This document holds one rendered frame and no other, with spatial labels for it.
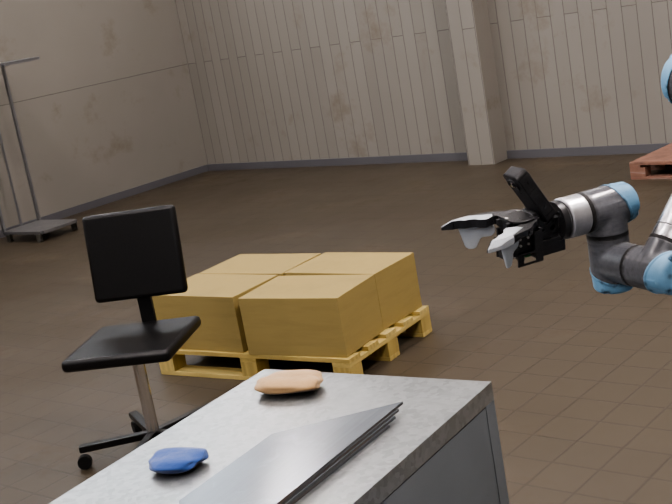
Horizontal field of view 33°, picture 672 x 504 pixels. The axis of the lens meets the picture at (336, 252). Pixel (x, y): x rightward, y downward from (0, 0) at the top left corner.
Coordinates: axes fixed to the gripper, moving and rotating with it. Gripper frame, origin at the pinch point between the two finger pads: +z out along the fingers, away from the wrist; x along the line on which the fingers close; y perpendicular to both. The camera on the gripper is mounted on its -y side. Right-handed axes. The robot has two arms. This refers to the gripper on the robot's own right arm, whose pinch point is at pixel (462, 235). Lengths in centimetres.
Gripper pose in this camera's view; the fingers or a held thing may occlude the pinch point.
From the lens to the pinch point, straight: 192.4
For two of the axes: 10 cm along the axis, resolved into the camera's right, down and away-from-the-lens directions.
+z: -9.0, 2.5, -3.7
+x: -4.3, -2.7, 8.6
